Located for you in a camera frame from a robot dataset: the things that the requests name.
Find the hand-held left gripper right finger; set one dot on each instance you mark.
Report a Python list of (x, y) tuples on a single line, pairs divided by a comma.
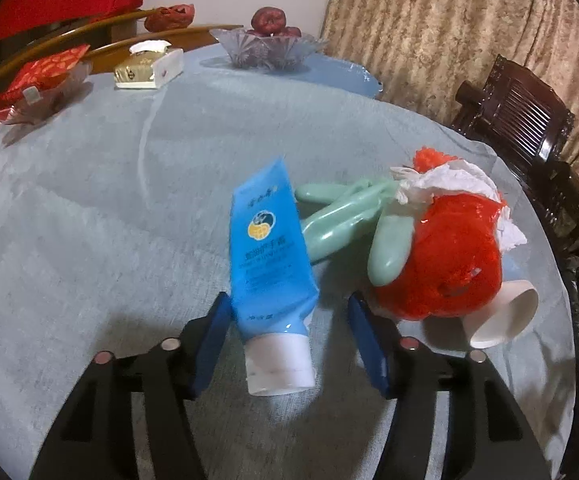
[(369, 345)]

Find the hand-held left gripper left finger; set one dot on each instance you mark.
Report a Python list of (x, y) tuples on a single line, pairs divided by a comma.
[(214, 340)]

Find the blue hand cream tube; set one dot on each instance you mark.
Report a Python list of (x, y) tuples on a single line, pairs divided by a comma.
[(269, 260)]

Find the red plastic bag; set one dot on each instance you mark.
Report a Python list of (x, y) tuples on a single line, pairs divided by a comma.
[(444, 260)]

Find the green rubber glove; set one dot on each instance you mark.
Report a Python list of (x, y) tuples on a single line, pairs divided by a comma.
[(334, 225)]

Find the white paper cup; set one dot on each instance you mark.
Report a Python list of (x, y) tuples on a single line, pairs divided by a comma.
[(504, 317)]

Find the crumpled white tissue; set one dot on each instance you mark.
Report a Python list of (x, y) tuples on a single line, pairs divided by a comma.
[(449, 180)]

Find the small orange foam net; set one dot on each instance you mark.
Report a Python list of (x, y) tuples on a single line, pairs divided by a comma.
[(427, 157)]

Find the blue tablecloth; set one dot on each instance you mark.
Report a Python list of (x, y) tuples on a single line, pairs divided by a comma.
[(339, 72)]

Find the dark wooden armchair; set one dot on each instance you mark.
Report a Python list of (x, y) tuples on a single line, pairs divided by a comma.
[(519, 110)]

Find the gold white tissue box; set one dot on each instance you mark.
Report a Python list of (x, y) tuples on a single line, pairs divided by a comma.
[(144, 67)]

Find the small glass dish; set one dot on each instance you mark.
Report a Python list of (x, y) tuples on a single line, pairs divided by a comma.
[(69, 94)]

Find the glass fruit bowl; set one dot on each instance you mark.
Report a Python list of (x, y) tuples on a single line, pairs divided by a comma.
[(269, 52)]

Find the red patterned packet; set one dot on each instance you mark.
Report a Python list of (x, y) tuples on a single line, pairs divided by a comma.
[(39, 75)]

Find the beige patterned curtain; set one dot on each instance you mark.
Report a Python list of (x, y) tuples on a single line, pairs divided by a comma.
[(419, 25)]

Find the red pumpkin ornament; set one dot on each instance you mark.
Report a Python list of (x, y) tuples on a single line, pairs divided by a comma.
[(169, 17)]

